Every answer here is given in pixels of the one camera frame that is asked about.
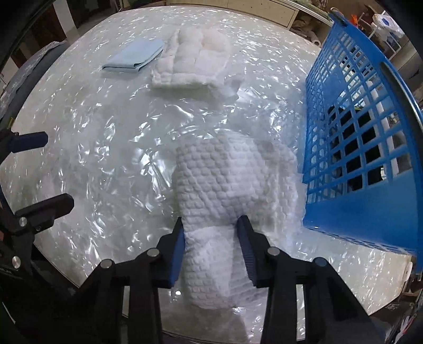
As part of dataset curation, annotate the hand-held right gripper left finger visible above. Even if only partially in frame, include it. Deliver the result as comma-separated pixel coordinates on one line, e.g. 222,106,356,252
59,216,186,344

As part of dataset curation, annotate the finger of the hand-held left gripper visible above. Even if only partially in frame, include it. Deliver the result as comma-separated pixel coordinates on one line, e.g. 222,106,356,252
0,128,49,166
0,193,75,276

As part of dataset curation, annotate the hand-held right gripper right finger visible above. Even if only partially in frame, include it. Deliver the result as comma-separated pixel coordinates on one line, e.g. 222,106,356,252
236,215,380,344

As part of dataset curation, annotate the white bubble-textured towel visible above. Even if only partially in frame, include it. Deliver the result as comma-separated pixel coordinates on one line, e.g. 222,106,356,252
172,130,300,311

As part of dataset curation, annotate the blue plastic lattice basket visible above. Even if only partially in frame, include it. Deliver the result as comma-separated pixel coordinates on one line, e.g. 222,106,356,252
301,10,423,257

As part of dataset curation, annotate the light blue folded cloth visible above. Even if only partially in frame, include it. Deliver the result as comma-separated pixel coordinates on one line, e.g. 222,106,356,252
101,38,165,74

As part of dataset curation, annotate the white quilted folded cloth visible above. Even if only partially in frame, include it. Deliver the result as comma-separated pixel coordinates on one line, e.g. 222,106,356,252
151,26,232,90

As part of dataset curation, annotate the white plastic bag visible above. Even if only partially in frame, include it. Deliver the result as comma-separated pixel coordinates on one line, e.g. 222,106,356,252
372,11,402,38

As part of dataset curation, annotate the white wire shelf rack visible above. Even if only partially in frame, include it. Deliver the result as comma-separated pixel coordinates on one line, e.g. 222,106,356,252
373,30,408,62

